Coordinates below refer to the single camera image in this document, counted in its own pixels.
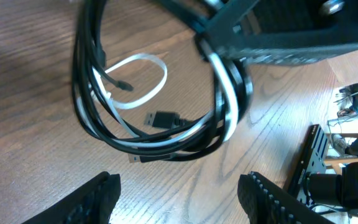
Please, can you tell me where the white usb cable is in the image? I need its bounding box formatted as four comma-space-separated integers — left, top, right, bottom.
75, 53, 239, 148

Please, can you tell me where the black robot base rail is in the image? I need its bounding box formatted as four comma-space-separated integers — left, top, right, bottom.
287, 124, 329, 206

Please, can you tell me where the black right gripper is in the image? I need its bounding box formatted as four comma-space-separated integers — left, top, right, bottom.
157, 0, 358, 65

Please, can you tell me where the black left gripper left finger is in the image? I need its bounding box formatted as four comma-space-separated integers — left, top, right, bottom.
26, 171, 121, 224

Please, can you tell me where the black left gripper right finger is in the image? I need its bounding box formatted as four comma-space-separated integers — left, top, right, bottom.
237, 172, 332, 224

